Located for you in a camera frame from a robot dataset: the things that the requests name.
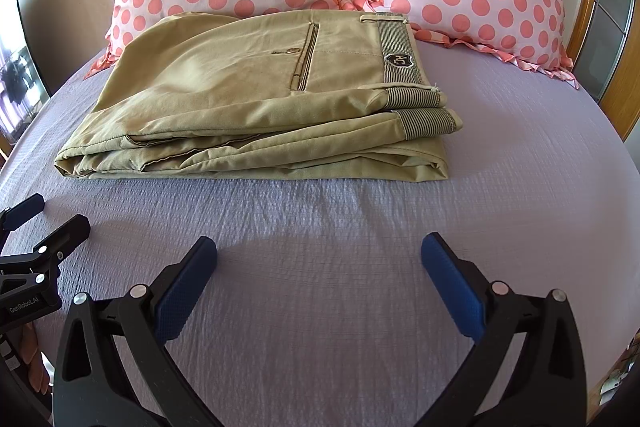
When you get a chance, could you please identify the khaki pants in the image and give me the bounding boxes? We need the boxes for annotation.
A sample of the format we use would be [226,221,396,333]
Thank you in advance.
[54,11,463,182]

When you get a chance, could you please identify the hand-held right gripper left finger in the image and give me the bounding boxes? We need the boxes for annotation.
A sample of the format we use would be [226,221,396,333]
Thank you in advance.
[51,236,219,427]

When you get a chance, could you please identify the grey panelled cabinet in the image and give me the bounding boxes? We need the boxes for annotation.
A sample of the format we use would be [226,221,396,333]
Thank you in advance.
[575,0,638,100]

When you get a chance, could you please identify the patterned cloth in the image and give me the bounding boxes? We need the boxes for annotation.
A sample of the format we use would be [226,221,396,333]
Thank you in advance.
[597,342,638,410]

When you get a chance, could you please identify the lilac bed sheet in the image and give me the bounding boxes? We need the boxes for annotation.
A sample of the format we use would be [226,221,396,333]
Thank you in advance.
[0,24,640,427]

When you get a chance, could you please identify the dark glass panel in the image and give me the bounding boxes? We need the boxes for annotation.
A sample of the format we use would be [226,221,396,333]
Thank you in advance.
[0,0,52,152]

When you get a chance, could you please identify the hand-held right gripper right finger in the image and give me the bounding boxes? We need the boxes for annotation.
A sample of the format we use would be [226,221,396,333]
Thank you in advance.
[421,232,589,427]

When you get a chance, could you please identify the person's left hand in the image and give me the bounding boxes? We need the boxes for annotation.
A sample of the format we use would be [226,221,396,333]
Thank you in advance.
[21,324,54,395]

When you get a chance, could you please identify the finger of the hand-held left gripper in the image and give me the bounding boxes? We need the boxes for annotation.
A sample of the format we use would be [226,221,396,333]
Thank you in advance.
[0,193,46,253]
[0,214,92,286]

